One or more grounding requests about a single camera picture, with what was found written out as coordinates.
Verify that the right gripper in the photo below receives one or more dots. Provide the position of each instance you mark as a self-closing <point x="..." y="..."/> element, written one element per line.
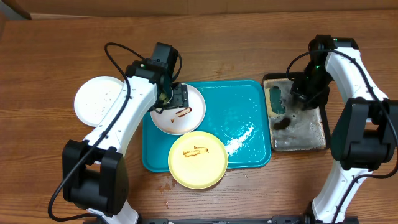
<point x="314" y="102"/>

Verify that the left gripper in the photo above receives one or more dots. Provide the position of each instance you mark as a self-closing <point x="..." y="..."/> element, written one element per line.
<point x="180" y="98"/>

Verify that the white plate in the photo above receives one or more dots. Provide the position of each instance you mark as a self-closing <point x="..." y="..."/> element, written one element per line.
<point x="95" y="97"/>
<point x="182" y="120"/>

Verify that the yellow green sponge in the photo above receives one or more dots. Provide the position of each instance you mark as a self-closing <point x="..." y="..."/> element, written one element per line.
<point x="274" y="104"/>

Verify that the yellow-green plate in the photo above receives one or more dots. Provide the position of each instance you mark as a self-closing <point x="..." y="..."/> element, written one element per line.
<point x="197" y="160"/>

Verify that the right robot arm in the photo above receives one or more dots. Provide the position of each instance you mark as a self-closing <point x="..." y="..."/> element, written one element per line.
<point x="365" y="136"/>

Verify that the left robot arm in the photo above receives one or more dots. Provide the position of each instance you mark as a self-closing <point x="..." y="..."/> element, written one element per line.
<point x="94" y="172"/>

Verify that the black soapy water tray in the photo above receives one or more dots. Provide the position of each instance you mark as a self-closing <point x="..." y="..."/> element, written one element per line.
<point x="297" y="129"/>

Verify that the teal plastic tray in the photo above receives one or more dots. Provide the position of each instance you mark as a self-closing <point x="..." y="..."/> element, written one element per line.
<point x="235" y="113"/>

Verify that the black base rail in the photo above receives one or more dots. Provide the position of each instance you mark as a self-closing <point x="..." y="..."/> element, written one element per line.
<point x="278" y="219"/>

